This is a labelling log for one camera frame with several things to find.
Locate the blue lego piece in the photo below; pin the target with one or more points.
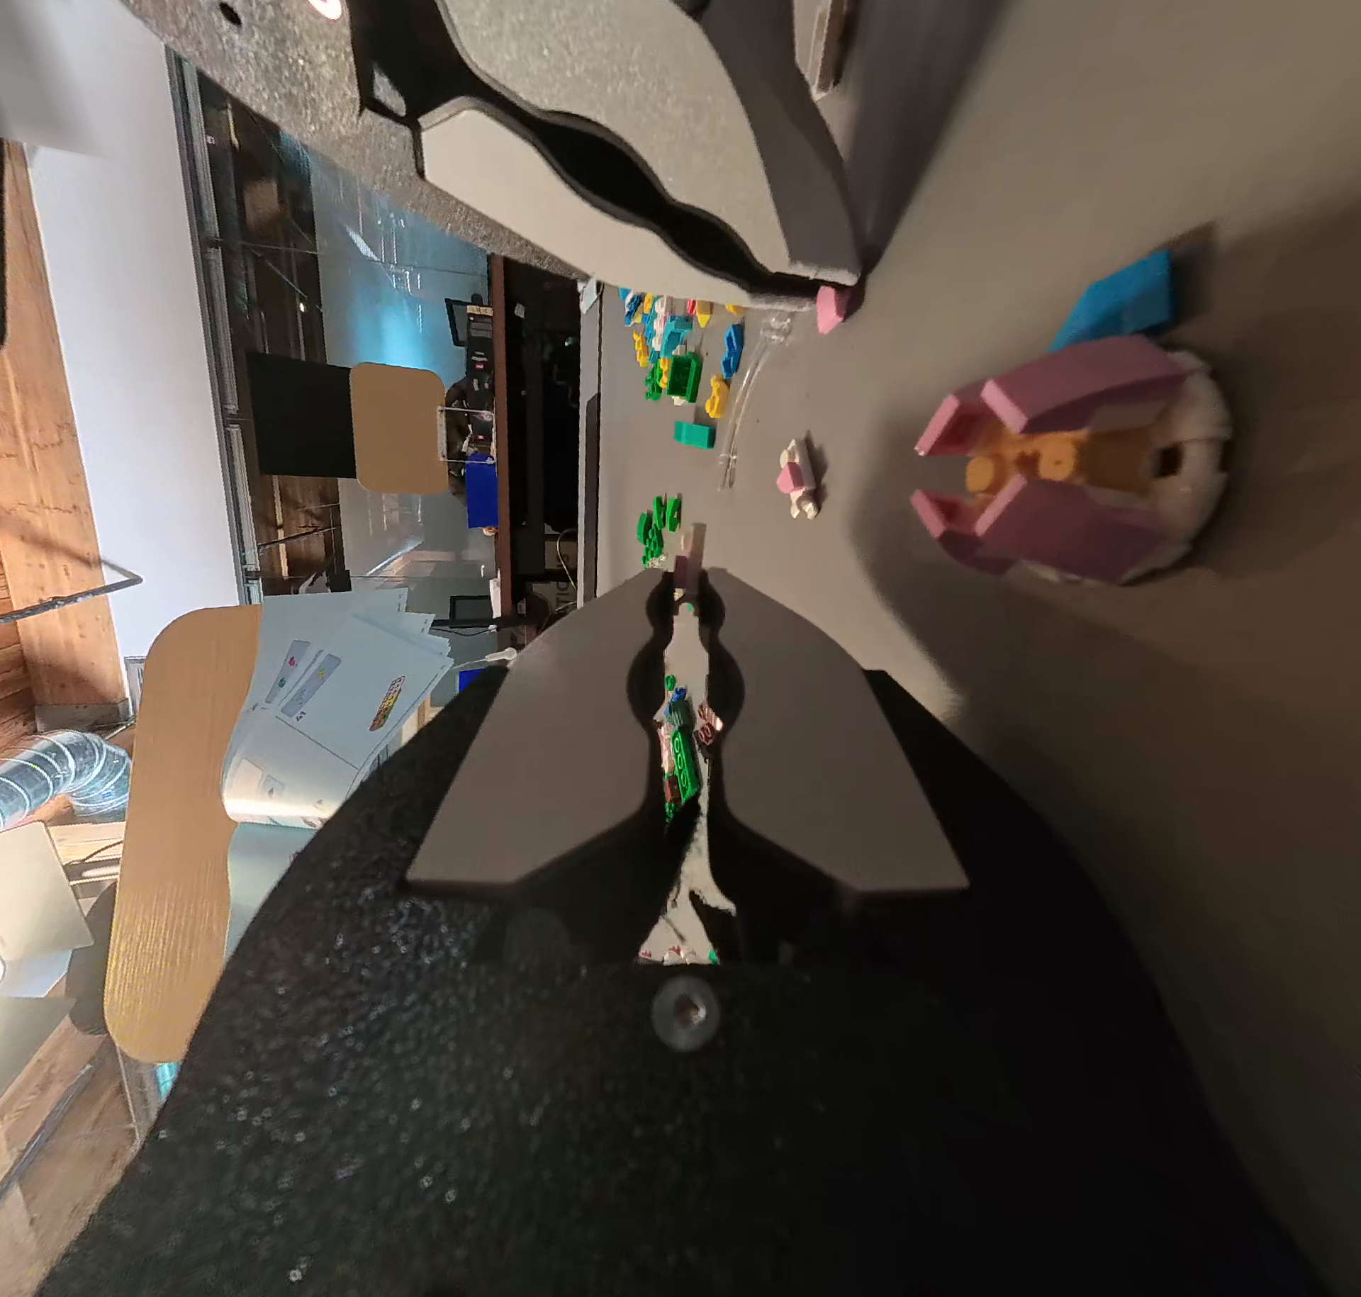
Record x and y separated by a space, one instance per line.
1116 302

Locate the large pink lego flower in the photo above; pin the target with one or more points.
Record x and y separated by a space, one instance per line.
1074 467

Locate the pile of green brown lego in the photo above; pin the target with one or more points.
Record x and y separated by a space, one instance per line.
687 760

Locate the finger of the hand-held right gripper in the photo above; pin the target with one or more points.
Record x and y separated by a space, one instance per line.
638 73
532 175

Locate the green lego plate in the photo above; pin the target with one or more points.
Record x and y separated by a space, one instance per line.
670 512

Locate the silver flexible duct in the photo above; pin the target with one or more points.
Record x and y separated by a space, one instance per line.
59 775

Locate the pile of blue yellow lego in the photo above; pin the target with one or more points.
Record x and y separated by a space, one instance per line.
734 346

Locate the small green lego piece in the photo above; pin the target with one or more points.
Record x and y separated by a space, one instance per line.
647 531

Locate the small monitor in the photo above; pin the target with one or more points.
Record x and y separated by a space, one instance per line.
468 321

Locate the transparent lego piece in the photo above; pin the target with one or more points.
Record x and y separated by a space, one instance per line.
747 387

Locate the pink lego brick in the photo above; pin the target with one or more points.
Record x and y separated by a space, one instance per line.
834 306

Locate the light wooden chair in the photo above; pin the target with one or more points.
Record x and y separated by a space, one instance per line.
180 818

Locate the white sheet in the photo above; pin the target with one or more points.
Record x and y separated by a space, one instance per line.
33 913

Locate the tan chair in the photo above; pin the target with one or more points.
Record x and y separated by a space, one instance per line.
400 425

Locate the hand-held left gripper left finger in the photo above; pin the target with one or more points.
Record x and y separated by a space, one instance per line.
553 743

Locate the white lego plate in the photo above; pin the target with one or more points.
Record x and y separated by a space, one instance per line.
834 26

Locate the lego instruction booklet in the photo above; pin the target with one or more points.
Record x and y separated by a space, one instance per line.
330 701

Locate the small pink white lego flower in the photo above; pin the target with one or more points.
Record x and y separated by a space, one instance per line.
800 478

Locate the pink and white lego piece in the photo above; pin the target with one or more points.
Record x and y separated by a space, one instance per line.
687 571

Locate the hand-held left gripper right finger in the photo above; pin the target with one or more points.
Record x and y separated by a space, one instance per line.
831 743

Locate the teal lego brick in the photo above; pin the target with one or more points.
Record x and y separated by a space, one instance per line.
696 432

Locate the blue bin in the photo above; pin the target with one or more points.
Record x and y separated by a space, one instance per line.
481 493

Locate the green open lego brick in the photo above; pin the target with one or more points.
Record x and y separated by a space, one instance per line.
681 376

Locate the black panel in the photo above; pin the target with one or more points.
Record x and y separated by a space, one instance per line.
298 414

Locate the dark wooden shelf unit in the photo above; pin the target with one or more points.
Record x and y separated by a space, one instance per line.
521 414

